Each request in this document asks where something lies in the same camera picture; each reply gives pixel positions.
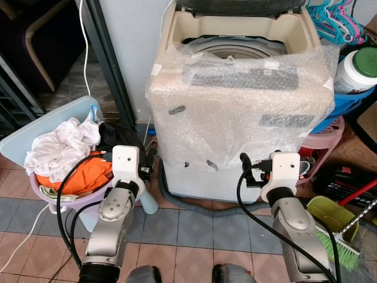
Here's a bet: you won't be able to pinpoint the green broom with red handle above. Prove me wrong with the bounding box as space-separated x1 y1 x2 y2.
315 180 377 272

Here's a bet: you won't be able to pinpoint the grey drain hose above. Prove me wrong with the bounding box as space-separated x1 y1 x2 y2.
156 171 272 212

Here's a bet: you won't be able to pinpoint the brown cardboard box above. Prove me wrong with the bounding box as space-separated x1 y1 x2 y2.
339 103 377 172

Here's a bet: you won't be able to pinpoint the pink plastic basket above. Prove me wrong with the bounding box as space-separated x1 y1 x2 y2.
300 116 345 186

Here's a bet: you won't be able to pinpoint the dark metal door post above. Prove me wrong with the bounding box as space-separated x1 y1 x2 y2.
81 0 137 127

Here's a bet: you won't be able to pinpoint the blue plastic basin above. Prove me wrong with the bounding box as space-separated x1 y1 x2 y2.
312 85 377 133

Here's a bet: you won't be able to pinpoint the white floor cable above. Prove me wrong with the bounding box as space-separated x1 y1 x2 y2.
0 203 49 272

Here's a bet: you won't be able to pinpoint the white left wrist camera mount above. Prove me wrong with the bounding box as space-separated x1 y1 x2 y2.
111 145 142 185

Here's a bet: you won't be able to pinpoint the white hanging cable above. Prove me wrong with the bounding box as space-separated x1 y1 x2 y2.
78 0 94 98

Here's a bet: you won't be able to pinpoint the black garment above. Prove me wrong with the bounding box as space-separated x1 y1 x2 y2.
97 122 153 177

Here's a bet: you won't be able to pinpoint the white bottle with green lid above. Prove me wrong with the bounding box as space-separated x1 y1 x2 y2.
334 47 377 95

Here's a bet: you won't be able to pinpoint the teal plastic clothes hangers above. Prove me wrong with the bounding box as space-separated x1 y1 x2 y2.
306 0 354 45

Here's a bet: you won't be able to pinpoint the olive green dustpan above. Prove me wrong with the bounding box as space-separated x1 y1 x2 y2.
306 196 358 242

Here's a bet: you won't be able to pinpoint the grey left robot leg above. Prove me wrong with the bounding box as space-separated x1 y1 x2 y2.
125 265 163 283

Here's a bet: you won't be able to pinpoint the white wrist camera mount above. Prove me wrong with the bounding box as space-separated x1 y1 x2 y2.
260 152 304 204
111 145 142 185

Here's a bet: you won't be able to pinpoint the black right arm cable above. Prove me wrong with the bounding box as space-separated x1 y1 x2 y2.
237 168 342 283

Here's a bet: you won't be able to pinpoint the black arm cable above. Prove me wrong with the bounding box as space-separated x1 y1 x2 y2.
56 151 114 269
237 168 342 283

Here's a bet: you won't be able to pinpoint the dark chair with beige frame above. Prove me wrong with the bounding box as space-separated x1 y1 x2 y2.
0 0 83 95

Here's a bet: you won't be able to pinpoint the pink plastic clothes hangers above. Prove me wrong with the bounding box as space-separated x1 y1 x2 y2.
330 0 369 45

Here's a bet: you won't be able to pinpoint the grey right robot leg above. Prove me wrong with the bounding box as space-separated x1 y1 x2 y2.
212 264 257 283

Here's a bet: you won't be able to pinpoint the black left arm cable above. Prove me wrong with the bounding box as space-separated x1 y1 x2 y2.
56 151 114 269

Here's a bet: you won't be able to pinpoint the orange garment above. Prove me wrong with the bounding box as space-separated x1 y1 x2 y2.
35 154 114 196

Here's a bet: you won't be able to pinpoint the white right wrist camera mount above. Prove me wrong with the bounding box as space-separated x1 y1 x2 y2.
260 152 304 204

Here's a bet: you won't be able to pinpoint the white crumpled garment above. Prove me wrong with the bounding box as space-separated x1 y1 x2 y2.
25 117 102 182

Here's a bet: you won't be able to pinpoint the metal spiral rod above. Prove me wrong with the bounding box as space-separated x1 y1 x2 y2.
339 200 377 236

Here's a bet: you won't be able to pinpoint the grey robot leg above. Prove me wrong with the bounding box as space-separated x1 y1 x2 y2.
212 264 257 283
125 265 163 283

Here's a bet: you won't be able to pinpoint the beige top-load washing machine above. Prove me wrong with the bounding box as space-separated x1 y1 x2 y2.
146 0 341 204

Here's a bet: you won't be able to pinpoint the light blue plastic stool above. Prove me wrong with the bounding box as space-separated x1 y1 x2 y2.
0 96 160 232

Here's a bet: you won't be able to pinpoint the lilac plastic laundry basket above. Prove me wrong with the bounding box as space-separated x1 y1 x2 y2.
29 171 118 214

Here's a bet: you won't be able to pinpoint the black plastic crate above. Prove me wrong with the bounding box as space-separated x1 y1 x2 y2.
318 164 377 198

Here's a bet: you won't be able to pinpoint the clear bubble wrap sheet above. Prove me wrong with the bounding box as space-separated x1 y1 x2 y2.
146 42 341 172

